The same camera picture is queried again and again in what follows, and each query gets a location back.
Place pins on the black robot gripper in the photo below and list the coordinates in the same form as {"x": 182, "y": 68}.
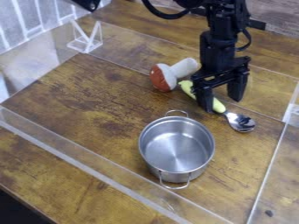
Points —
{"x": 221, "y": 68}

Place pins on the green handled metal spoon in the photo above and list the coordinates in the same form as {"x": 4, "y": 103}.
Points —
{"x": 239, "y": 122}

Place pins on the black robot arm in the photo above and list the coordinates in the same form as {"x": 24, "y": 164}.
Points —
{"x": 227, "y": 17}

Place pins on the red white toy mushroom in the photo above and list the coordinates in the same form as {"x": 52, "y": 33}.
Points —
{"x": 164, "y": 75}

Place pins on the stainless steel pot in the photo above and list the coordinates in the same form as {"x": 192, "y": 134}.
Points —
{"x": 176, "y": 146}

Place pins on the clear acrylic barrier wall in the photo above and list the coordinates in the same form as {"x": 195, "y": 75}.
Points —
{"x": 100, "y": 150}

